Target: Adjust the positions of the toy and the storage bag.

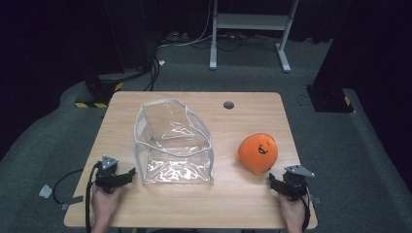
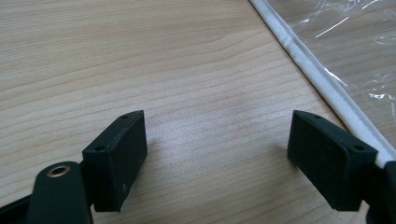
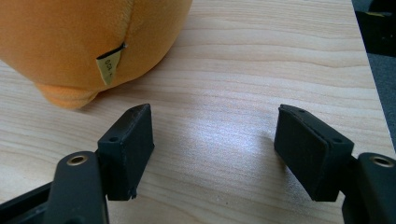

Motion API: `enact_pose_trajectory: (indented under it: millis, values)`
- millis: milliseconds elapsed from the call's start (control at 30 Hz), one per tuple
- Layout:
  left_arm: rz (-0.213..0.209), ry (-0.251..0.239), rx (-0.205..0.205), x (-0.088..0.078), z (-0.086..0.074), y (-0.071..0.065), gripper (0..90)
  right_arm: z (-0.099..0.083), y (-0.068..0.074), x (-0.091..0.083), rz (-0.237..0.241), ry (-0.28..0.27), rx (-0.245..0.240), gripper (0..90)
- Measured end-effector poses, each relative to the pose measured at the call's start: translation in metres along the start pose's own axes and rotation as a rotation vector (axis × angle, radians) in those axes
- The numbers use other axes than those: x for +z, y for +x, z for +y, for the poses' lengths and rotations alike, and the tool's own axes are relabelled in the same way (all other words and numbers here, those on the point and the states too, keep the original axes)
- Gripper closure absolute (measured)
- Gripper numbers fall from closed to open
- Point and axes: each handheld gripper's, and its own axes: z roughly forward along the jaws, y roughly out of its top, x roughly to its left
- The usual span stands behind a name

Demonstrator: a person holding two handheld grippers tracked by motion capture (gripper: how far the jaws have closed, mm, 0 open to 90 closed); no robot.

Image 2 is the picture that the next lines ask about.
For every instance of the clear plastic bag white trim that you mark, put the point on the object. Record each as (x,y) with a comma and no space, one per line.
(311,67)

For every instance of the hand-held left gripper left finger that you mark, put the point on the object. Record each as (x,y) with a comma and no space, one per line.
(116,161)

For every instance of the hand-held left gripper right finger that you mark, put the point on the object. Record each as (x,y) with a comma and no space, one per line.
(327,161)

